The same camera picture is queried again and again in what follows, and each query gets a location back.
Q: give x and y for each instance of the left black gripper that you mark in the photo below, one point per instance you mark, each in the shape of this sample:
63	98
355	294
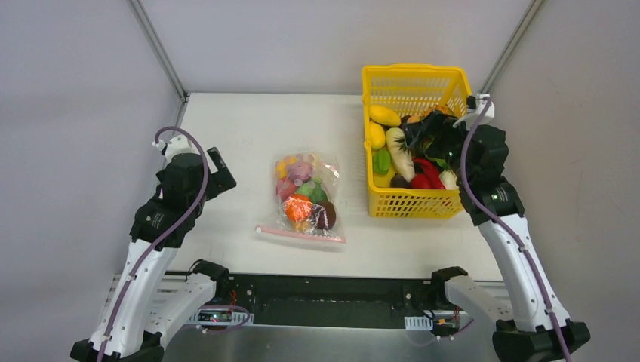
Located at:
220	171

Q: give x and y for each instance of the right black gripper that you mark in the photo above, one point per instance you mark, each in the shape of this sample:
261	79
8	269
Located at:
429	138

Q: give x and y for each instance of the yellow toy bell pepper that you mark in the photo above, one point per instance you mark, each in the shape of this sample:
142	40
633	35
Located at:
281	166

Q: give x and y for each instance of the red toy apple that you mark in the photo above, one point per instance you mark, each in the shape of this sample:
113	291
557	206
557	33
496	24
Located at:
284	189

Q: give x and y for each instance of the dark purple toy onion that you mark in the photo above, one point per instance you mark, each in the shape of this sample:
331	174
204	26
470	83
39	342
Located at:
299	172

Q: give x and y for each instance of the orange toy pumpkin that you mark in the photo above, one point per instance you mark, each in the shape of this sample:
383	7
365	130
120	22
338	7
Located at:
298	207

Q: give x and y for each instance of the clear pink-dotted zip bag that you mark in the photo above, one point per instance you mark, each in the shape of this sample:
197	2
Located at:
326	172

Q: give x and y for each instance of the yellow orange toy fruit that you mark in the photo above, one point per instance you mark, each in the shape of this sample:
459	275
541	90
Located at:
304	226

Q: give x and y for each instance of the green toy cucumber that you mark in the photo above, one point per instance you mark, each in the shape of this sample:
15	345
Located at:
313	191

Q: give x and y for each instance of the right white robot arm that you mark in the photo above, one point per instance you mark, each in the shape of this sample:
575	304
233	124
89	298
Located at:
534	326

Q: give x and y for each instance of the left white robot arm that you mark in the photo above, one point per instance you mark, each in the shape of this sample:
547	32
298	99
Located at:
130	330

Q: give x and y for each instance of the toy pineapple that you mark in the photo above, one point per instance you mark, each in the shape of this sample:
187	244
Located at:
417	128

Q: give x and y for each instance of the white toy daikon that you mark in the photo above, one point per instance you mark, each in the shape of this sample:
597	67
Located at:
399	153

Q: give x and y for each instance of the red toy chili pepper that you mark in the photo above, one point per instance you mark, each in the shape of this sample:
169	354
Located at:
429	178

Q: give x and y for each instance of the white toy radish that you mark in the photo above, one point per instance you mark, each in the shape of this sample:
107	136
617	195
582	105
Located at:
448	179

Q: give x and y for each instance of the yellow plastic basket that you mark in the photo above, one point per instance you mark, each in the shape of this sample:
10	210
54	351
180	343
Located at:
409	89

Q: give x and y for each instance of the green toy starfruit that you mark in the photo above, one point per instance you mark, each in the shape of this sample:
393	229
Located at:
381	161

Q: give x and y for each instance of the yellow toy mango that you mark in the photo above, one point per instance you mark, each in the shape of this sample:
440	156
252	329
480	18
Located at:
384	116

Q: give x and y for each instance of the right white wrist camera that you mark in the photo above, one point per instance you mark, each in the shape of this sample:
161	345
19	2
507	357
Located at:
480	110

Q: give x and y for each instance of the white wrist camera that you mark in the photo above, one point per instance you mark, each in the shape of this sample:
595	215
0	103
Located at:
177	145
480	110

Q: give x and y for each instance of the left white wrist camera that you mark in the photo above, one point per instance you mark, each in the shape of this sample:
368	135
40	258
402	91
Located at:
177	145

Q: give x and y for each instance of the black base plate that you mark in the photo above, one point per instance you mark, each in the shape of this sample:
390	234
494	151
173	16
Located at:
313	301

